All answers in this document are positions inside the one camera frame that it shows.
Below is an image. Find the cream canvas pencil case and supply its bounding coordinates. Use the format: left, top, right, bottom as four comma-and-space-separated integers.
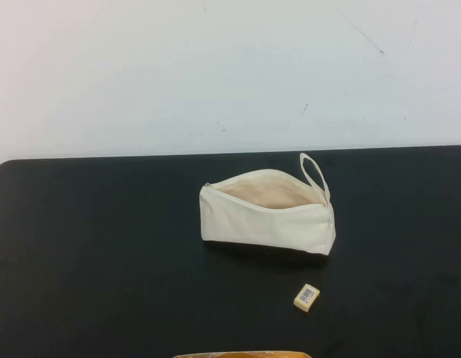
198, 151, 336, 259

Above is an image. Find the yellow eraser with barcode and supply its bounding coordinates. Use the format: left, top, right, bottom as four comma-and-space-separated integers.
292, 282, 321, 312

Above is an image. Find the yellow orange board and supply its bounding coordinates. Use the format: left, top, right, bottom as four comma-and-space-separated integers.
172, 349, 310, 358

